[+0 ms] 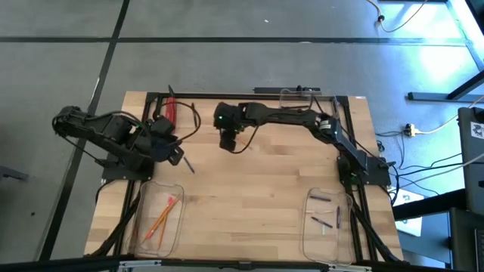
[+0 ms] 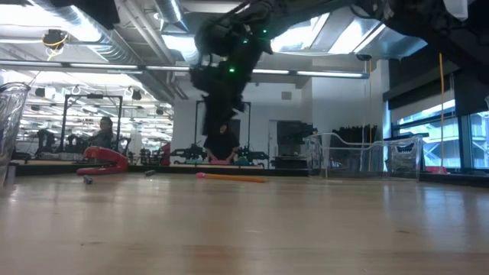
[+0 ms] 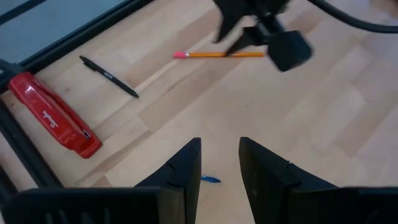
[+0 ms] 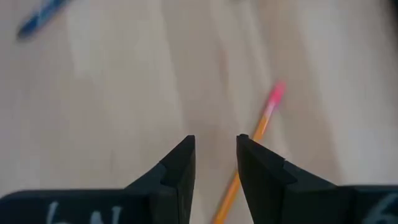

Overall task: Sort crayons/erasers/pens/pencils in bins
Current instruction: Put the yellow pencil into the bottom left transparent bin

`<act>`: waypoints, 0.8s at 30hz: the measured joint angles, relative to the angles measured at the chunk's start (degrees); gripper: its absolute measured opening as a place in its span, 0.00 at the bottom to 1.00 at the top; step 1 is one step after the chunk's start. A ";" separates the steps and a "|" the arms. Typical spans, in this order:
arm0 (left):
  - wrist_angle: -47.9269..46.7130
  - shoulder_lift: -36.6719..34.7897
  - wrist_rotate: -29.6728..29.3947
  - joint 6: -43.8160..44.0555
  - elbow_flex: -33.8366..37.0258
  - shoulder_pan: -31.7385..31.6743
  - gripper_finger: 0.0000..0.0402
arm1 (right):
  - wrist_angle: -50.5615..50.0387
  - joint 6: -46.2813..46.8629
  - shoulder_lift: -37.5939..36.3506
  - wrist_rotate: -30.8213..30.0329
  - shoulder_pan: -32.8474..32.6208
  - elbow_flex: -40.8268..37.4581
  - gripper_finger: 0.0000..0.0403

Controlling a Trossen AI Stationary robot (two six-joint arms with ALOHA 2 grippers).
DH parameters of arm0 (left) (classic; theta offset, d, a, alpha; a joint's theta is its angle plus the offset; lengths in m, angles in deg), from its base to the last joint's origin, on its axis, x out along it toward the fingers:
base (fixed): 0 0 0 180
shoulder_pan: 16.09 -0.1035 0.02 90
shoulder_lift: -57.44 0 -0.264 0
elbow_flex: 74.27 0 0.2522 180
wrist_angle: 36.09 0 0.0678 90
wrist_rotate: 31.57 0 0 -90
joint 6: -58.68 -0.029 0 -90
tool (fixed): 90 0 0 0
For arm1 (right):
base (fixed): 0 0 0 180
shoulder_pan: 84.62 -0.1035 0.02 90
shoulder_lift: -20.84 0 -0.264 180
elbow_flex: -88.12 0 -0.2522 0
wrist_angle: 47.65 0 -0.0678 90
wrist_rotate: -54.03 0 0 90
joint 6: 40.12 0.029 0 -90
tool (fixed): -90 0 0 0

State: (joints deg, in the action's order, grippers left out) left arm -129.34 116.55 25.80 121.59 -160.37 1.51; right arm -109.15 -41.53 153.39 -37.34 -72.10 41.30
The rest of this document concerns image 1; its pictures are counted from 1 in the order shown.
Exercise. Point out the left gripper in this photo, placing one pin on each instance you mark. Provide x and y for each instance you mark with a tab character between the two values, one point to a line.
159	149

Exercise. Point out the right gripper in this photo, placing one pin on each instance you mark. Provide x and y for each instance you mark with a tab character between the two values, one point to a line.
229	133

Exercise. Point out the blue pen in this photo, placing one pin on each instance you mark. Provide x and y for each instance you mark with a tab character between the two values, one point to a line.
320	198

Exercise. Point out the dark crayon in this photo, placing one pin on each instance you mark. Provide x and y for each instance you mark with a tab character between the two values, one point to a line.
338	217

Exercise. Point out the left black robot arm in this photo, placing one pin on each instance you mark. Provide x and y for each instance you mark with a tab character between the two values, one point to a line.
94	130

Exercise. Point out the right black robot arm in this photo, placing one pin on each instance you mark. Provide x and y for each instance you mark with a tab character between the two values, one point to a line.
287	115

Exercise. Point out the flat black bar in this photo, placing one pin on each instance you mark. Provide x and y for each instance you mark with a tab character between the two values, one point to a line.
268	90

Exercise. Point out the clear plastic bin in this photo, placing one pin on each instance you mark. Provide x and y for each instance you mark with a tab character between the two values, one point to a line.
293	96
344	245
138	226

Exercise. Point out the silver aluminium profile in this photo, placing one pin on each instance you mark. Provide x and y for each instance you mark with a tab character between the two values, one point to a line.
349	268
140	263

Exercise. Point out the small white bin label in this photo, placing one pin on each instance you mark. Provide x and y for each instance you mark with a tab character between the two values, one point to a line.
323	229

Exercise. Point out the grey floor object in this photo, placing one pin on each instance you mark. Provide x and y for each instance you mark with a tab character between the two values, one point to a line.
11	174

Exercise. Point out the white power strip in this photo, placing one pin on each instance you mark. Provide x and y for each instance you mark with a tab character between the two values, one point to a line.
410	130

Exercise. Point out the black floor plug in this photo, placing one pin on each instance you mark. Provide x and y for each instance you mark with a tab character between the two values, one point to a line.
381	17

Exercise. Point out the white paper sheet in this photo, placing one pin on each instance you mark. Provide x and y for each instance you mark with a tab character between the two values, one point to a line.
410	226

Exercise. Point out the black desk leg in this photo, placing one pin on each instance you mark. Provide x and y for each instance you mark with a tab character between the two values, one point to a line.
435	96

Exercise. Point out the black desk beam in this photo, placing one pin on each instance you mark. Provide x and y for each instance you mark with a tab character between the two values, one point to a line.
427	206

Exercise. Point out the grey equipment case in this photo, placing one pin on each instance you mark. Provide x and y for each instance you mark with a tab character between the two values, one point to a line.
470	170

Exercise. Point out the white printed sticker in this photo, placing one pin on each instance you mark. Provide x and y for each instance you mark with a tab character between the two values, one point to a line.
477	130

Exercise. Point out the dark storage box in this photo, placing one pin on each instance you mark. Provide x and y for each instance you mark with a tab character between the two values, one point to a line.
465	242

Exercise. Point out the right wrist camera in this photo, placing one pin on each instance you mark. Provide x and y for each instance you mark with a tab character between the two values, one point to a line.
228	146

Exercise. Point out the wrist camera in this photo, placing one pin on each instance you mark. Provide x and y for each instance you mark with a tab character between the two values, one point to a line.
176	156
228	146

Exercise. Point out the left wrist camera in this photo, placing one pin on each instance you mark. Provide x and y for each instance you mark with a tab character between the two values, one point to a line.
176	156

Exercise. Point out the black table frame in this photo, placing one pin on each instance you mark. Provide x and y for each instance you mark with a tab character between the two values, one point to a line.
227	95

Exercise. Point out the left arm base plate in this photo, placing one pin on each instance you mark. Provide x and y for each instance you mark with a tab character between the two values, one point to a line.
113	174

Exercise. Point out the short black bracket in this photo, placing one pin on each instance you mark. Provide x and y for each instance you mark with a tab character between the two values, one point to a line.
171	91

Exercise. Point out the black diagonal frame strut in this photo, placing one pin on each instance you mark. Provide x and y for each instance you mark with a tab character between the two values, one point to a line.
374	236
117	230

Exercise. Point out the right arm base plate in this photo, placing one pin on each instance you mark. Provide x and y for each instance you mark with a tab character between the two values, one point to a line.
378	175

